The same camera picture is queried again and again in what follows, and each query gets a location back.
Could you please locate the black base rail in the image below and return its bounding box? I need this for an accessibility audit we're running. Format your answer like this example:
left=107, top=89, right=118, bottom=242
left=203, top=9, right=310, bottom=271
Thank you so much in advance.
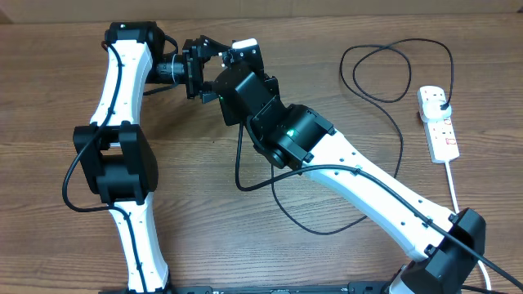
left=97, top=278, right=393, bottom=294

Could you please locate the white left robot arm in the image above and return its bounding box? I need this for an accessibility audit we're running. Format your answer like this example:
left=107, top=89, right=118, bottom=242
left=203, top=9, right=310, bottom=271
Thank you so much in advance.
left=62, top=21, right=229, bottom=293

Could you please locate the white power strip cord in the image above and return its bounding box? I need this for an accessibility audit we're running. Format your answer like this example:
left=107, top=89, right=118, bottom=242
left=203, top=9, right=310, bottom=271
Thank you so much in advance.
left=444, top=160, right=493, bottom=292

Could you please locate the white power strip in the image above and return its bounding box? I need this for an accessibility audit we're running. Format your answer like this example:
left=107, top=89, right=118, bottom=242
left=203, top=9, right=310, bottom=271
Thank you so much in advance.
left=417, top=86, right=459, bottom=163

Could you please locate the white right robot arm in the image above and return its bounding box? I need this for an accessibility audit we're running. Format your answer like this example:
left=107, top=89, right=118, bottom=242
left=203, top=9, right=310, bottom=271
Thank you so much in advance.
left=213, top=39, right=486, bottom=293

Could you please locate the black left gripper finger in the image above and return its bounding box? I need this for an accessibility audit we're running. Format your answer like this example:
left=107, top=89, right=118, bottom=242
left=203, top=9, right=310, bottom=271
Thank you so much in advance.
left=199, top=82, right=218, bottom=104
left=199, top=35, right=230, bottom=59

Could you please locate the white charger plug adapter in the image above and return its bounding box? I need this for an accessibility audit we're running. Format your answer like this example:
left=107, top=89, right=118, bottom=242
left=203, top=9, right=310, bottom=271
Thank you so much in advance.
left=420, top=100, right=452, bottom=123

